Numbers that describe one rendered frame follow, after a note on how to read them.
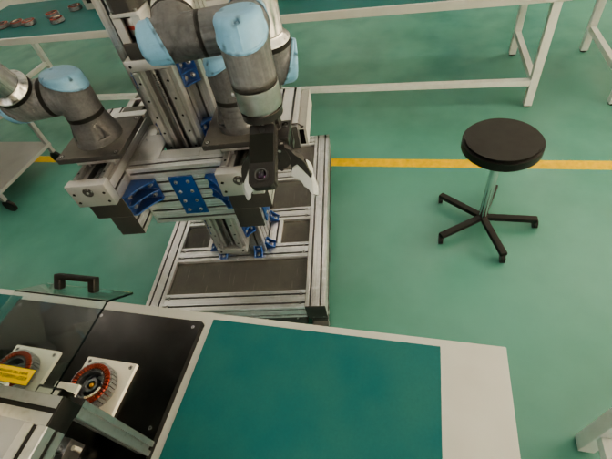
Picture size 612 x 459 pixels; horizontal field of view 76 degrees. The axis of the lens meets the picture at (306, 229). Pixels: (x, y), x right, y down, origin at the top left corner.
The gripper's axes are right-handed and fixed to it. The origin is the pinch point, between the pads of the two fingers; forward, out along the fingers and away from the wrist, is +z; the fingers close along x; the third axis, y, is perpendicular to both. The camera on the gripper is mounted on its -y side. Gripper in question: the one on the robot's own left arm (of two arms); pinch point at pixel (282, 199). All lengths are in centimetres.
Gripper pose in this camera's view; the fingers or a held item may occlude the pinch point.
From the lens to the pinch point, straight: 80.2
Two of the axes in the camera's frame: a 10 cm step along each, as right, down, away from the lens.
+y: 0.5, -7.5, 6.6
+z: 1.5, 6.6, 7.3
